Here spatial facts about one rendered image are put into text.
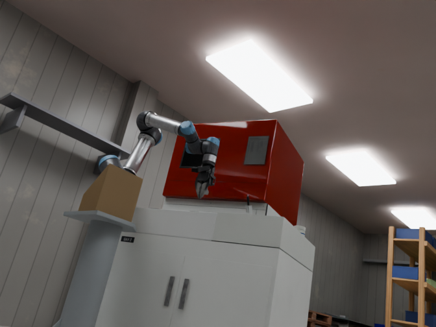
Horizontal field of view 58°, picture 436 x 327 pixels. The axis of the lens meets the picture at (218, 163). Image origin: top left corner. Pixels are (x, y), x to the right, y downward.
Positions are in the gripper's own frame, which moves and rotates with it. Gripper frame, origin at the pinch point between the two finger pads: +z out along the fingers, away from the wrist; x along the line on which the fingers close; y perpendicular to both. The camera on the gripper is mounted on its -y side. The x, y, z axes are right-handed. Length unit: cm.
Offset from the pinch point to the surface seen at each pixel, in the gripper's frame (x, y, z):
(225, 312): -29, -4, 55
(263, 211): -13, 59, -11
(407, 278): -70, 531, -50
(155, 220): 21.7, -4.4, 16.2
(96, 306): 25, -27, 64
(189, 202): 44, 58, -13
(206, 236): -11.7, -3.9, 22.1
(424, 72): -101, 191, -197
